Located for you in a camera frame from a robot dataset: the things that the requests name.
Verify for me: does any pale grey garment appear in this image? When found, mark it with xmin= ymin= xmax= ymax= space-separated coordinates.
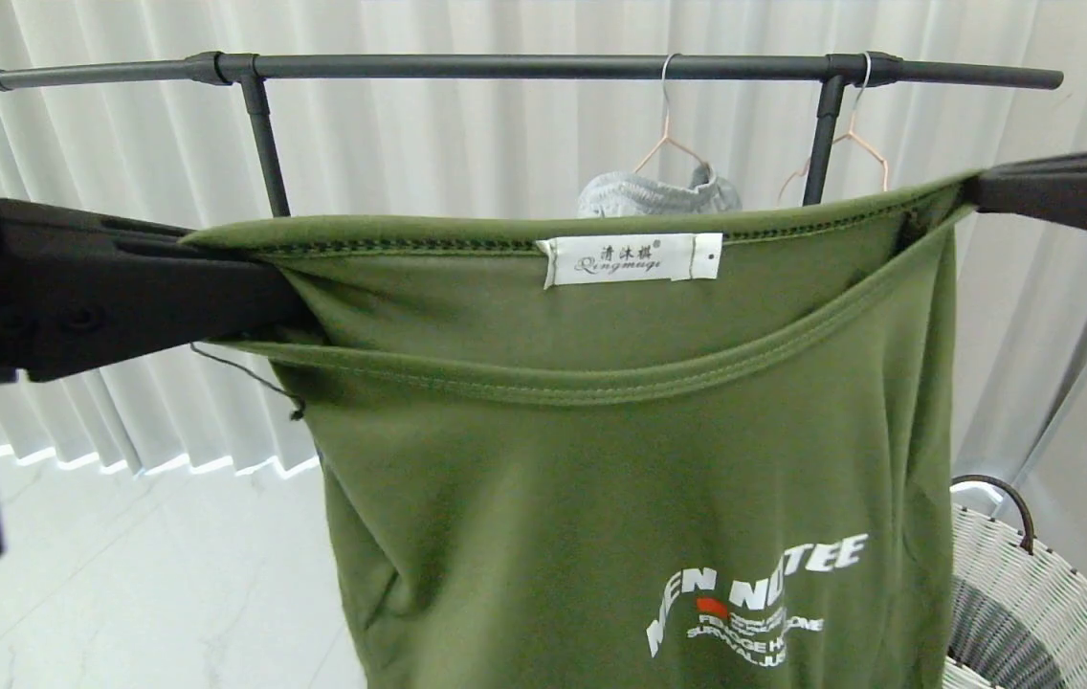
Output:
xmin=577 ymin=165 xmax=743 ymax=219

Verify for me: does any green garment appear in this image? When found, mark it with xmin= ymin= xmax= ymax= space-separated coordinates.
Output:
xmin=182 ymin=170 xmax=980 ymax=689

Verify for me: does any black clothes rack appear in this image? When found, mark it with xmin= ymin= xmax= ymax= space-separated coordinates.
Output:
xmin=0 ymin=51 xmax=1064 ymax=219

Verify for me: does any pink clothes hanger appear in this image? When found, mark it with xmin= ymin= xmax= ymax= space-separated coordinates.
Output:
xmin=634 ymin=53 xmax=709 ymax=175
xmin=778 ymin=53 xmax=892 ymax=207

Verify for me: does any white laundry basket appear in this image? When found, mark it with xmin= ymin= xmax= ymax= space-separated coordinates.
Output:
xmin=941 ymin=474 xmax=1087 ymax=689

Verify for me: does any white curtain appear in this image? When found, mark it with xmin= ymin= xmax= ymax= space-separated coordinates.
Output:
xmin=0 ymin=0 xmax=1087 ymax=479

